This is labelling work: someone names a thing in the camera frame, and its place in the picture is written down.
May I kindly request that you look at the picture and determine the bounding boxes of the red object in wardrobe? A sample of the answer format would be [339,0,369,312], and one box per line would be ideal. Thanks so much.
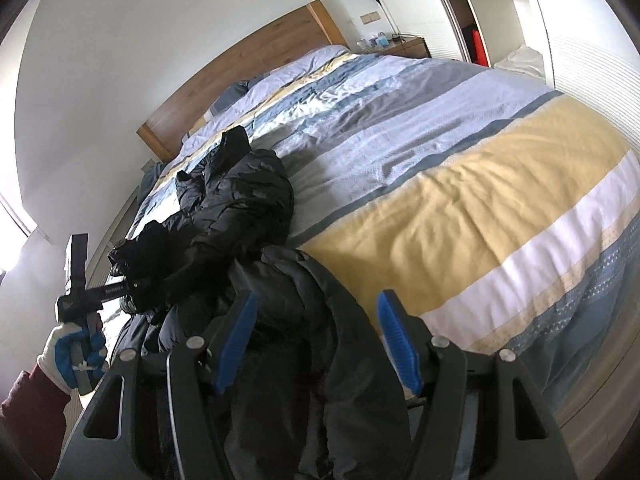
[462,26,489,67]

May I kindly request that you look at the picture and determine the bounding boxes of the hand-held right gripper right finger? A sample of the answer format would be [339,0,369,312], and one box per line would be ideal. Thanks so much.
[377,290,593,480]

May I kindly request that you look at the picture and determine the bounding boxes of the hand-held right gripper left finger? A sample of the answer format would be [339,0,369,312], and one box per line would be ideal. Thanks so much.
[52,291,259,480]

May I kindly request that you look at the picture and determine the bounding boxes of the black puffer jacket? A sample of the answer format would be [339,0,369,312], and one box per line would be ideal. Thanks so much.
[107,126,413,480]

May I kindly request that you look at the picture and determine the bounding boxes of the bed with striped duvet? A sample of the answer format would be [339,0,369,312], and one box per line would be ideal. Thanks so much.
[117,45,633,401]

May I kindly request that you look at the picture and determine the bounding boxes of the window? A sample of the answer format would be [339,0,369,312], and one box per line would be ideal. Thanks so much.
[0,190,39,272]

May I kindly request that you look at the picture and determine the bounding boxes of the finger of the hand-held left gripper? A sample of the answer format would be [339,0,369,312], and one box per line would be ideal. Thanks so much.
[104,277,156,304]

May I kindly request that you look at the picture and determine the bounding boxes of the wooden nightstand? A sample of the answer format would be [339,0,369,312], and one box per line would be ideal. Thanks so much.
[385,36,432,59]

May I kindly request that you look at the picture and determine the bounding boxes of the white cushion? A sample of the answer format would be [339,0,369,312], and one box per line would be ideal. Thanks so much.
[494,45,546,79]

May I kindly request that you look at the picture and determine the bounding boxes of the person's left hand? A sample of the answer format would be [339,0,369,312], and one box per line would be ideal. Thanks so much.
[37,322,109,396]

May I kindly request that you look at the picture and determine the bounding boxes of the person's left forearm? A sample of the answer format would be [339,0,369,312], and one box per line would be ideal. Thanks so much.
[0,364,72,467]

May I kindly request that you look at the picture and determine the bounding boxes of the wooden headboard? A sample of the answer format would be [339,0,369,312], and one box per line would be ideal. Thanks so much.
[136,0,349,162]

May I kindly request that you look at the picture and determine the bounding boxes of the white wardrobe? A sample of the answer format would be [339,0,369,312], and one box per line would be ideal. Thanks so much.
[352,0,640,106]

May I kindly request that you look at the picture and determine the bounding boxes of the blue crumpled cloth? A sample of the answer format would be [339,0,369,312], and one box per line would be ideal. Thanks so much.
[137,160,166,201]

